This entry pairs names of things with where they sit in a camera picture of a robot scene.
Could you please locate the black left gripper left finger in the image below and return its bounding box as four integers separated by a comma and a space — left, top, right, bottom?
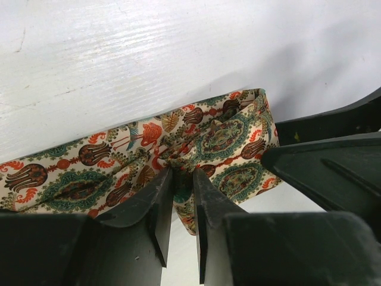
1, 168, 173, 285

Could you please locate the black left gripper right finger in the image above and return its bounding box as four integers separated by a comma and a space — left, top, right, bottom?
193, 169, 380, 285

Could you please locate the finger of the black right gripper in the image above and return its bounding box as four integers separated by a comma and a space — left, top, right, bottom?
276, 89, 380, 146
261, 132, 380, 226

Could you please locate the paisley flamingo patterned tie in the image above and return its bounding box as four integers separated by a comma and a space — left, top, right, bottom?
1, 89, 280, 234

